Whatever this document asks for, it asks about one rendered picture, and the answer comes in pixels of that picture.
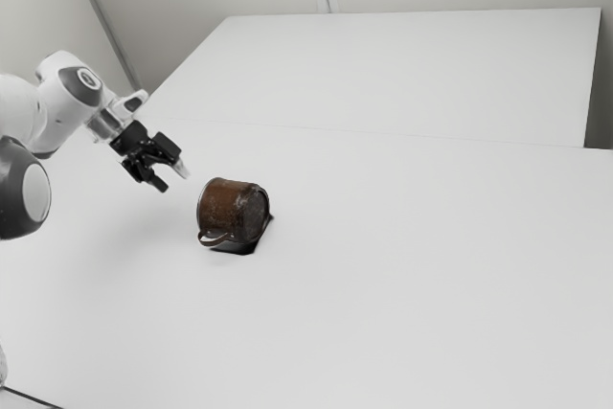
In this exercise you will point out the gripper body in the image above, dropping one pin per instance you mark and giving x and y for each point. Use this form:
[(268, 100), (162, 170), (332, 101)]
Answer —
[(132, 140)]

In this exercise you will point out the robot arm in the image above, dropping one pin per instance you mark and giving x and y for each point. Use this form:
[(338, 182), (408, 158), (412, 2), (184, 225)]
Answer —
[(29, 107)]

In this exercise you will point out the rusty brown metal mug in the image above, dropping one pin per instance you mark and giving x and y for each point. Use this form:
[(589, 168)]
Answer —
[(233, 211)]

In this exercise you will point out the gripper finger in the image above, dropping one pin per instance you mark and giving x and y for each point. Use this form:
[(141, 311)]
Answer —
[(146, 176), (170, 152)]

